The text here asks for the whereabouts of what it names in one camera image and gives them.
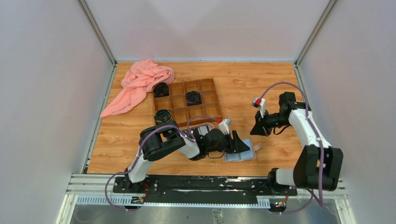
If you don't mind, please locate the pink crumpled cloth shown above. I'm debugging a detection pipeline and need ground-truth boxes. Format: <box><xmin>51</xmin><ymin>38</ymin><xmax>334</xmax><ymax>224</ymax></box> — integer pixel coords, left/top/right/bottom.
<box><xmin>100</xmin><ymin>58</ymin><xmax>175</xmax><ymax>119</ymax></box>

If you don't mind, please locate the pink leather card holder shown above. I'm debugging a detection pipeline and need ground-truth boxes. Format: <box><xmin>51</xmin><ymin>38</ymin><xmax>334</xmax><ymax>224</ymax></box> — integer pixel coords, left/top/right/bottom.
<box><xmin>223</xmin><ymin>139</ymin><xmax>262</xmax><ymax>162</ymax></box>

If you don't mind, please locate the black flower cup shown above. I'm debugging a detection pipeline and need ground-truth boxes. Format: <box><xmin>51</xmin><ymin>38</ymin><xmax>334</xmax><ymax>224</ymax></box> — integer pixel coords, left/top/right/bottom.
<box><xmin>154</xmin><ymin>109</ymin><xmax>172</xmax><ymax>125</ymax></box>
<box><xmin>153</xmin><ymin>82</ymin><xmax>170</xmax><ymax>98</ymax></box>
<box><xmin>185</xmin><ymin>91</ymin><xmax>202</xmax><ymax>106</ymax></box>

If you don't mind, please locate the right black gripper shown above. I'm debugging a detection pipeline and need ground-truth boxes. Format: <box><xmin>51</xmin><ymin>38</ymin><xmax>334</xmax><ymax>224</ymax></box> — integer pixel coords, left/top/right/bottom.
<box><xmin>250</xmin><ymin>108</ymin><xmax>290</xmax><ymax>137</ymax></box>

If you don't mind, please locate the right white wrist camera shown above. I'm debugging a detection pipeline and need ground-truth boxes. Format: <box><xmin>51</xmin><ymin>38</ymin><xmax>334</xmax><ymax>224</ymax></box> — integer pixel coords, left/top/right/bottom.
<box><xmin>251</xmin><ymin>97</ymin><xmax>267</xmax><ymax>118</ymax></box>

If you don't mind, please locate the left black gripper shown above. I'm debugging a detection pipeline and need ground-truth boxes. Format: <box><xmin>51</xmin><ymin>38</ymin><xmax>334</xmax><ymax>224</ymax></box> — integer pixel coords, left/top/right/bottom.
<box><xmin>206</xmin><ymin>130</ymin><xmax>250</xmax><ymax>154</ymax></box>

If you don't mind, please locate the black flower cup front left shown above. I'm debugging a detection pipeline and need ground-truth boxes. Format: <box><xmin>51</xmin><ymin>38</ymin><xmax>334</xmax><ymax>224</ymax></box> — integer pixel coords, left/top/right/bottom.
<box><xmin>154</xmin><ymin>109</ymin><xmax>172</xmax><ymax>125</ymax></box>

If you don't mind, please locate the black flower cup rear left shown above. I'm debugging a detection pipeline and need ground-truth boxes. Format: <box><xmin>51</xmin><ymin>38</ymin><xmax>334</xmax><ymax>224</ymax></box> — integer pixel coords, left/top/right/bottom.
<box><xmin>153</xmin><ymin>82</ymin><xmax>170</xmax><ymax>98</ymax></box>

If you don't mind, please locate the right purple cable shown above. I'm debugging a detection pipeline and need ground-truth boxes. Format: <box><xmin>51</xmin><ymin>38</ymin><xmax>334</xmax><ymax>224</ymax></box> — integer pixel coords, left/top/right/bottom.
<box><xmin>258</xmin><ymin>81</ymin><xmax>325</xmax><ymax>216</ymax></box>

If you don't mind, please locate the brown wooden divider tray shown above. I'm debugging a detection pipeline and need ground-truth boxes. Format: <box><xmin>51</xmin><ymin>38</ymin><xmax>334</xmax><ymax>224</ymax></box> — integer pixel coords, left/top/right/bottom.
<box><xmin>153</xmin><ymin>78</ymin><xmax>223</xmax><ymax>127</ymax></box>

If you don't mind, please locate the black flower cup centre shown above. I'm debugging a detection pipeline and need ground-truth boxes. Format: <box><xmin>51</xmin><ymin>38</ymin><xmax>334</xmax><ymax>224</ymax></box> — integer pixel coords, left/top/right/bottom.
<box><xmin>185</xmin><ymin>91</ymin><xmax>202</xmax><ymax>106</ymax></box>

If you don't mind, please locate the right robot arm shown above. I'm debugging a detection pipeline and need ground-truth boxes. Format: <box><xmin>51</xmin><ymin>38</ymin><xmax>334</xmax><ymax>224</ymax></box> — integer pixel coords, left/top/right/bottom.
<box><xmin>250</xmin><ymin>92</ymin><xmax>343</xmax><ymax>195</ymax></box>

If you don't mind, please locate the pink oval tray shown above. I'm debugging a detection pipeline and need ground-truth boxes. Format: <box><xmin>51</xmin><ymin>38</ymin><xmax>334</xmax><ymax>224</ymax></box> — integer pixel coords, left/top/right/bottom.
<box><xmin>182</xmin><ymin>122</ymin><xmax>215</xmax><ymax>138</ymax></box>

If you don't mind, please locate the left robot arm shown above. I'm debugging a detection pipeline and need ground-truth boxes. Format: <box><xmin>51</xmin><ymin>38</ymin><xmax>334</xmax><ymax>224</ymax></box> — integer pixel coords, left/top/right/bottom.
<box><xmin>123</xmin><ymin>119</ymin><xmax>251</xmax><ymax>193</ymax></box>

